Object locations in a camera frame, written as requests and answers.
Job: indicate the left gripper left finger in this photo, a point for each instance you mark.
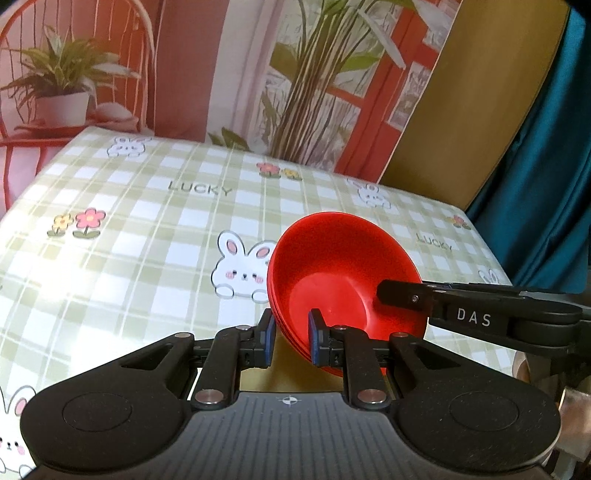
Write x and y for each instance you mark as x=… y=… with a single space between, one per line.
x=222 y=359

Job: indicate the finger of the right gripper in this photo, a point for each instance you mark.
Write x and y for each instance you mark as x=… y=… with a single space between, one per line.
x=495 y=313

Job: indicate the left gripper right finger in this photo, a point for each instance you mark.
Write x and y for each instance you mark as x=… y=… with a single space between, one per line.
x=360 y=358

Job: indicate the large red bowl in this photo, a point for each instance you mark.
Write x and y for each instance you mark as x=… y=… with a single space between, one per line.
x=334 y=262

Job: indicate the teal curtain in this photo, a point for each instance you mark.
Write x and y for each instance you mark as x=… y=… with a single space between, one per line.
x=534 y=211

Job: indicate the green plaid bunny tablecloth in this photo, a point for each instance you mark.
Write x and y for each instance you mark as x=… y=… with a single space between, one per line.
x=112 y=246

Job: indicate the wooden headboard panel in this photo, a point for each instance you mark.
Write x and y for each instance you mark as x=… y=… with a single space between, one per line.
x=487 y=78

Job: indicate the printed room scene tapestry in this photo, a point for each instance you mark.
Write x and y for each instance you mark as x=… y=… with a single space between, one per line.
x=326 y=84

